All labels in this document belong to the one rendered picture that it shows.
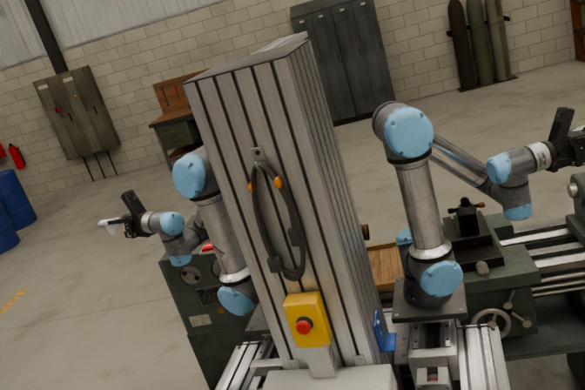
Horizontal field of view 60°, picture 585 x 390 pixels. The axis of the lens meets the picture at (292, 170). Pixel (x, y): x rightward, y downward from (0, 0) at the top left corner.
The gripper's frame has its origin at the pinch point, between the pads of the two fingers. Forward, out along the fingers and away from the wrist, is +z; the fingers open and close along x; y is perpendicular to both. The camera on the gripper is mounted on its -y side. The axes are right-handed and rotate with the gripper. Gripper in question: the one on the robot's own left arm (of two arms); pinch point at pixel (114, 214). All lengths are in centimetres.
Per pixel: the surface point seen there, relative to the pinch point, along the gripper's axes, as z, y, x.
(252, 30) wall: 403, -104, 568
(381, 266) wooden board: -54, 58, 90
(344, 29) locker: 248, -72, 601
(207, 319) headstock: 3, 62, 31
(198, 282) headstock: 2, 43, 30
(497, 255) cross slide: -107, 49, 93
